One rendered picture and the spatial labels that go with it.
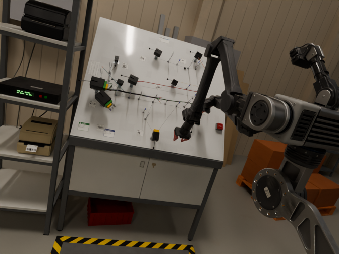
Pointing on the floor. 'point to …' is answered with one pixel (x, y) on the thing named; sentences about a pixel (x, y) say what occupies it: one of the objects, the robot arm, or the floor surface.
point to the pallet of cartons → (260, 157)
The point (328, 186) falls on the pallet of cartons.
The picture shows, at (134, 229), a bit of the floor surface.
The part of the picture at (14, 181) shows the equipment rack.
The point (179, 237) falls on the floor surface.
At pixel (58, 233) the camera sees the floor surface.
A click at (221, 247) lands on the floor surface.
